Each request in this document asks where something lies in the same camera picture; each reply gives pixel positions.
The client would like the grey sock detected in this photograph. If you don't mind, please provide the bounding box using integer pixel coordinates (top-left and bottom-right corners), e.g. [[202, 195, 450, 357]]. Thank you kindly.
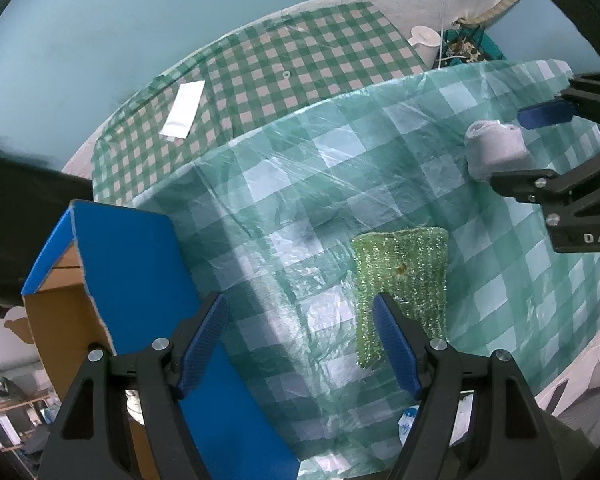
[[465, 120, 534, 182]]

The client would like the white paper envelope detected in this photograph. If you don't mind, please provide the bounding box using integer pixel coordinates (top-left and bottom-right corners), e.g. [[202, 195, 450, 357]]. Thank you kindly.
[[160, 80, 206, 139]]

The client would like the green checked floor cloth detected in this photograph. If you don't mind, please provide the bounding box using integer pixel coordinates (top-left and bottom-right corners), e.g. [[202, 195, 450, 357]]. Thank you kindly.
[[92, 1, 426, 205]]

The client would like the teal checked plastic tablecloth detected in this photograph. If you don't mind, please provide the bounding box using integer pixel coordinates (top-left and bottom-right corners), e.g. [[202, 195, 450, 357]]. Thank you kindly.
[[132, 59, 600, 479]]

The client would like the blue-edged cardboard box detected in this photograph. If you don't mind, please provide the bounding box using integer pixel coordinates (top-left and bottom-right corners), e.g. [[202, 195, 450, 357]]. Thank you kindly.
[[22, 200, 299, 479]]

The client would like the green sparkly knitted cloth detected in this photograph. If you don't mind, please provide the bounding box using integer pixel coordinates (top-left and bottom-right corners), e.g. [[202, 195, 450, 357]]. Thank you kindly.
[[351, 226, 449, 368]]

